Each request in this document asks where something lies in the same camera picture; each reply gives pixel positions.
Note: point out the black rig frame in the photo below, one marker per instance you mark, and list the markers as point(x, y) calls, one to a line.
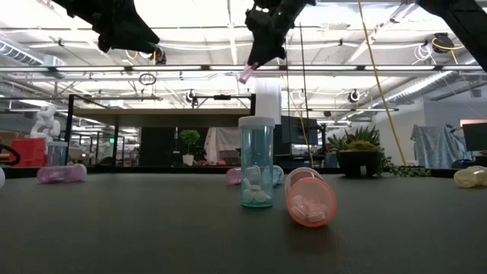
point(152, 170)

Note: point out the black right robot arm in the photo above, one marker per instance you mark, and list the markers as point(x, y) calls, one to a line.
point(460, 26)

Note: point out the wide orange medicine bottle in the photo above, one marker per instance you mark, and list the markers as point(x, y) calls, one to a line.
point(310, 201)

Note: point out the blue grey draped cloth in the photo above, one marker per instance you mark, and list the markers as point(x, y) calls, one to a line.
point(437, 146)

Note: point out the white draped cloth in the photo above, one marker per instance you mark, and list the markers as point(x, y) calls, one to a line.
point(220, 141)

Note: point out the silver ventilation duct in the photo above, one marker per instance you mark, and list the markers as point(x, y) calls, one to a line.
point(23, 57)
point(418, 89)

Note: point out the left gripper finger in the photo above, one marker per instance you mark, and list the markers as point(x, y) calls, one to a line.
point(142, 34)
point(118, 41)

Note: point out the tall blue medicine bottle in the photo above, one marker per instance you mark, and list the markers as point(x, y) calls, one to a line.
point(256, 160)

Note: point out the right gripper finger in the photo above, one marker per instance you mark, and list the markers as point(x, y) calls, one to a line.
point(274, 49)
point(258, 53)

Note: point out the potted succulent plant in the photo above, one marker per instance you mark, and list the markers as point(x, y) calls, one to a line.
point(357, 161)

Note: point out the black cabinet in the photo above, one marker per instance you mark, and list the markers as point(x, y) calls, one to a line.
point(156, 146)

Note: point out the wooden shelf black frame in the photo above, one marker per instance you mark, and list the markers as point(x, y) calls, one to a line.
point(160, 118)

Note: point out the small potted topiary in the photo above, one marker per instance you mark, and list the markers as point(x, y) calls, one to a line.
point(189, 137)

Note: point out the black monitor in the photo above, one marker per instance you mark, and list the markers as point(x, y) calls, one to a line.
point(475, 137)
point(300, 131)

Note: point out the red storage bins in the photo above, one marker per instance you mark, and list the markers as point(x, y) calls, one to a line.
point(28, 152)

